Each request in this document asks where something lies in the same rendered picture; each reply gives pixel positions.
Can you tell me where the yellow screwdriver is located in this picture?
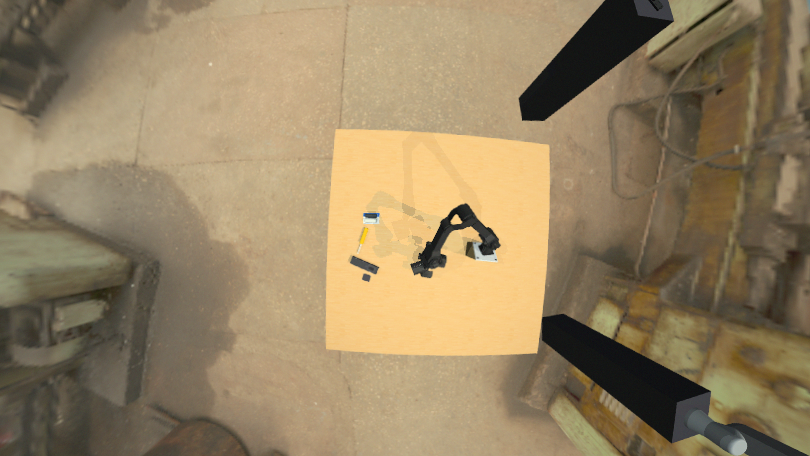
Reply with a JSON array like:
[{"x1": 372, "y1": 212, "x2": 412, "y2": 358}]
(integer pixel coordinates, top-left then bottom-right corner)
[{"x1": 358, "y1": 228, "x2": 368, "y2": 252}]

